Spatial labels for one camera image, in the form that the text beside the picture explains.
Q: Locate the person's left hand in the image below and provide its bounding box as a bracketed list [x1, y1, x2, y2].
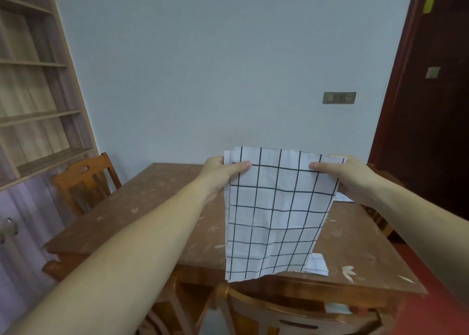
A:
[197, 156, 252, 206]

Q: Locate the person's right hand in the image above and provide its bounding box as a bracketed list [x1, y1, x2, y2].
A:
[309, 155, 386, 205]

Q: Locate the white black grid cloth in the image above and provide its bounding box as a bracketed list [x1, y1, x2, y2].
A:
[223, 147, 354, 283]

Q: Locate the person's right forearm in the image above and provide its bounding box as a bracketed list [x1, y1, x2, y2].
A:
[366, 179, 469, 311]

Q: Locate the person's left forearm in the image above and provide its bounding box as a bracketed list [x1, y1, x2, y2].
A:
[0, 179, 215, 335]

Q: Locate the wooden table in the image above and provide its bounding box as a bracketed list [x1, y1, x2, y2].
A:
[43, 163, 428, 335]

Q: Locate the dark red wooden door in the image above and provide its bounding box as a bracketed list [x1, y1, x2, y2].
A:
[367, 0, 469, 222]

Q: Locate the wooden bookshelf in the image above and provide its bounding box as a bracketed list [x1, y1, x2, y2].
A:
[0, 0, 100, 192]

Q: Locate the wall switch socket panel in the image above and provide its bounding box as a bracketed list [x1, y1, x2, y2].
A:
[323, 92, 357, 105]

